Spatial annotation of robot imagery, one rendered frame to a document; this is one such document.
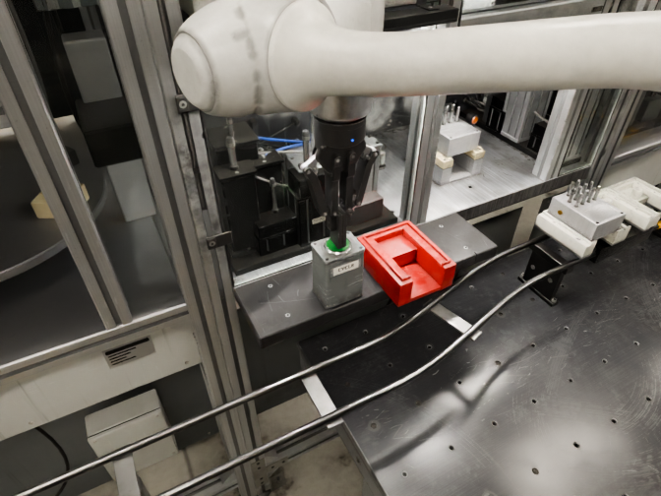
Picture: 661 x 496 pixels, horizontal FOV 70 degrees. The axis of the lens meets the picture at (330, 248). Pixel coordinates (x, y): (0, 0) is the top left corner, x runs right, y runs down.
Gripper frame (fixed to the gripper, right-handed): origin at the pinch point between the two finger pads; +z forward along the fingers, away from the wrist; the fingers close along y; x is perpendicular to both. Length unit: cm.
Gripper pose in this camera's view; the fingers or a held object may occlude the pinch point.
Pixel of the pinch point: (338, 226)
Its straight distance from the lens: 78.9
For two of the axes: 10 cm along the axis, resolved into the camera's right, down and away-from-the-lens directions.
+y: -8.9, 3.0, -3.5
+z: 0.0, 7.7, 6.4
